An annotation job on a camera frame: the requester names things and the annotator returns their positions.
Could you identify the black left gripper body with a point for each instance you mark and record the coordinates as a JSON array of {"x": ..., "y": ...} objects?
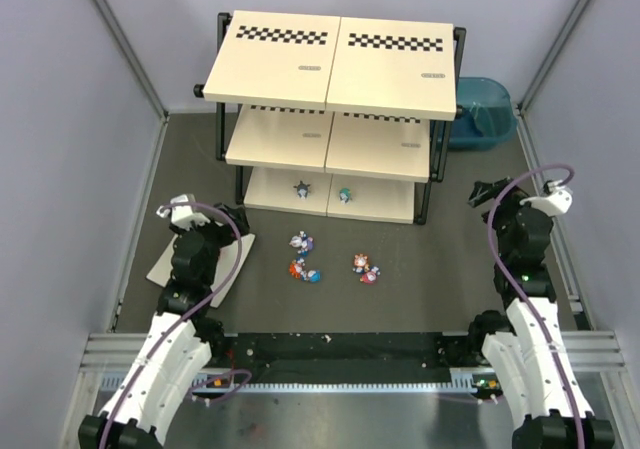
[{"x": 230, "y": 217}]

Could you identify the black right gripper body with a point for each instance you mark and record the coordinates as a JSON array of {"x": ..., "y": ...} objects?
[{"x": 493, "y": 195}]

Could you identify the orange lion Doraemon figure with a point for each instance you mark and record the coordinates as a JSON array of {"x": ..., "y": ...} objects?
[{"x": 361, "y": 263}]

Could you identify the pink-hooded Doraemon figure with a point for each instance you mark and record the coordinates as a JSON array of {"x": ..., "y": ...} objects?
[{"x": 371, "y": 276}]

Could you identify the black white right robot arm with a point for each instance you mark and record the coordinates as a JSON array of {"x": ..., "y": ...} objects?
[{"x": 524, "y": 344}]

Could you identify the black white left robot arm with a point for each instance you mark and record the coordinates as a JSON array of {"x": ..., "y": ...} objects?
[{"x": 210, "y": 245}]

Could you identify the three-tier beige black shelf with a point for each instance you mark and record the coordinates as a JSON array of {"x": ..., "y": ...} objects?
[{"x": 366, "y": 104}]

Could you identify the orange crab Doraemon figure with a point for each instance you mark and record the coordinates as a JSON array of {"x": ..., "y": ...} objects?
[{"x": 297, "y": 268}]

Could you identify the purple white Doraemon figure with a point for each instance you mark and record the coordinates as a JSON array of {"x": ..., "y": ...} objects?
[{"x": 303, "y": 243}]

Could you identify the grey-hooded Doraemon figure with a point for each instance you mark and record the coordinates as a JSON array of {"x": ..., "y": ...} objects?
[{"x": 302, "y": 190}]

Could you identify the teal plastic basin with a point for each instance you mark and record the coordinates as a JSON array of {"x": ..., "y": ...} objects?
[{"x": 488, "y": 118}]

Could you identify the blue bucket Doraemon figure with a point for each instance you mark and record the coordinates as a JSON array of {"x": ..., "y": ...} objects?
[{"x": 312, "y": 276}]

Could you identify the teal-hooded Doraemon figure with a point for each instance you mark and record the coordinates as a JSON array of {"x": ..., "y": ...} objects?
[{"x": 345, "y": 195}]

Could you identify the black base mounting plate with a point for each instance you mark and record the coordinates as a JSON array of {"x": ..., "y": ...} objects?
[{"x": 385, "y": 357}]

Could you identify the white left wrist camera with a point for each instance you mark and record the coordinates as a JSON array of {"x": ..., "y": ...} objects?
[{"x": 182, "y": 214}]

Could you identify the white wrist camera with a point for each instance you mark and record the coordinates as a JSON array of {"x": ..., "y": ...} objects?
[
  {"x": 556, "y": 199},
  {"x": 182, "y": 214}
]

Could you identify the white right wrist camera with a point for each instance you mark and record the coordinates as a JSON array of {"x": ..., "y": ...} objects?
[{"x": 556, "y": 199}]

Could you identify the light blue cable duct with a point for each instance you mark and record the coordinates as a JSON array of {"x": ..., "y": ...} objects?
[{"x": 459, "y": 382}]

